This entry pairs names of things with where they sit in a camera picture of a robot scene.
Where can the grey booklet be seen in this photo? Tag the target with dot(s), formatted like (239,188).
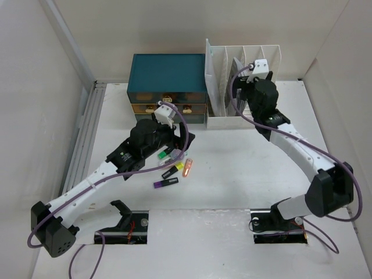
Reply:
(236,92)

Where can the white file rack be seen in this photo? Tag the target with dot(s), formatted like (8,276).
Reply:
(247,54)

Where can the yellow cap black highlighter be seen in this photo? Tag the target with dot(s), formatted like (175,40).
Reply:
(174,169)

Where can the green cap black highlighter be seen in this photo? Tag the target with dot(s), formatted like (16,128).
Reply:
(165,152)

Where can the teal drawer organizer cabinet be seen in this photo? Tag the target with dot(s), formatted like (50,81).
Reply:
(180,72)

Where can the clear paper clip jar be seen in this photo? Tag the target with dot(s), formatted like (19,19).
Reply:
(175,153)

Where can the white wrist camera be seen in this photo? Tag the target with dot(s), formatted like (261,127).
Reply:
(165,113)
(260,69)

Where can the aluminium frame rail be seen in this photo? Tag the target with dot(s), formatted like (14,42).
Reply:
(90,105)

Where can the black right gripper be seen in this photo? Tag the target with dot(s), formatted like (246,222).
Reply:
(243,83)

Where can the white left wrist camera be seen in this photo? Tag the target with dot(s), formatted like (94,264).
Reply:
(165,113)

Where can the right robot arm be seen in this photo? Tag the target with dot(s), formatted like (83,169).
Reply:
(332,183)

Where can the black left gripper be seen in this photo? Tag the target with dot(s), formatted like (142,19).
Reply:
(179,142)

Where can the bottom dark drawer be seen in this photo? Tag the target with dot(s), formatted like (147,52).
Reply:
(190,119)

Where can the middle right amber drawer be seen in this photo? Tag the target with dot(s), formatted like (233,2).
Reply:
(191,108)

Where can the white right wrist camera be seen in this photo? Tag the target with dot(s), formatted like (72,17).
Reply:
(260,69)

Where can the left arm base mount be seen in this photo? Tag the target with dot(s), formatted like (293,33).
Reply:
(131,229)

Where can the middle left amber drawer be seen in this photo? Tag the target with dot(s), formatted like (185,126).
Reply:
(144,108)

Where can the purple cap black highlighter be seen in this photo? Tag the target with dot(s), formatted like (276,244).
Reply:
(165,183)

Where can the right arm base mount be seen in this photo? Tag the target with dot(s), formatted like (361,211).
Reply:
(269,230)

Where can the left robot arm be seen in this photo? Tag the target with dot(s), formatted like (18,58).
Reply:
(59,223)

